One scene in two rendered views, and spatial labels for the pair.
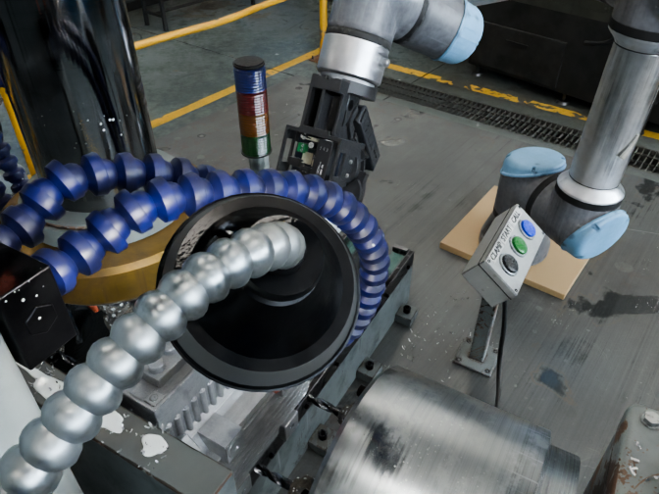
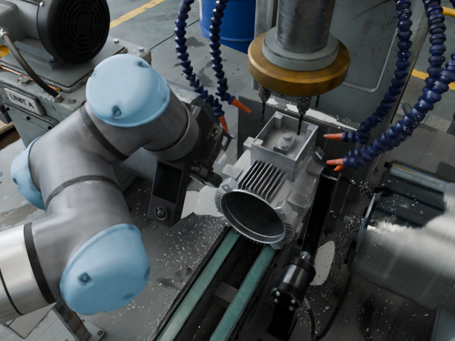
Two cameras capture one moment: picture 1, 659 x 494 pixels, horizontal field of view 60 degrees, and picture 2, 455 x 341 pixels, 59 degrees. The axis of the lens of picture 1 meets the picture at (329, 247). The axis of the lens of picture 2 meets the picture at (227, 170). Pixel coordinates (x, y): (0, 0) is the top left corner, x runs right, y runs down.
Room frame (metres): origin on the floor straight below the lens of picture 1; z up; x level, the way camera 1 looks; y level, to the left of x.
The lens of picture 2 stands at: (1.02, 0.05, 1.71)
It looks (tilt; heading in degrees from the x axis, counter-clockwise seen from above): 47 degrees down; 179
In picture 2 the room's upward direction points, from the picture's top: straight up
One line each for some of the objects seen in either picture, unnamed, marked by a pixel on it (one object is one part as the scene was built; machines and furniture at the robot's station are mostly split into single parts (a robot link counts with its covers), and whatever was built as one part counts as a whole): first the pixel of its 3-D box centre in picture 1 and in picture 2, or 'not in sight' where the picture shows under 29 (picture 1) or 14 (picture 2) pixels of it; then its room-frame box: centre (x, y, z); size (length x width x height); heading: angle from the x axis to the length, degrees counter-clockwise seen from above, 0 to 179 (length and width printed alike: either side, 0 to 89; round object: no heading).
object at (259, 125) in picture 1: (254, 121); not in sight; (1.04, 0.15, 1.10); 0.06 x 0.06 x 0.04
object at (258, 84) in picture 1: (250, 76); not in sight; (1.04, 0.15, 1.19); 0.06 x 0.06 x 0.04
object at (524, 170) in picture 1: (531, 183); not in sight; (0.99, -0.41, 0.98); 0.13 x 0.12 x 0.14; 25
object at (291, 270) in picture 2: not in sight; (334, 245); (0.53, 0.30, 0.92); 0.45 x 0.13 x 0.24; 150
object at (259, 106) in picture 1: (252, 99); not in sight; (1.04, 0.15, 1.14); 0.06 x 0.06 x 0.04
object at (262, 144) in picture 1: (255, 141); not in sight; (1.04, 0.15, 1.05); 0.06 x 0.06 x 0.04
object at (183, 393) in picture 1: (166, 371); (284, 147); (0.40, 0.18, 1.11); 0.12 x 0.11 x 0.07; 149
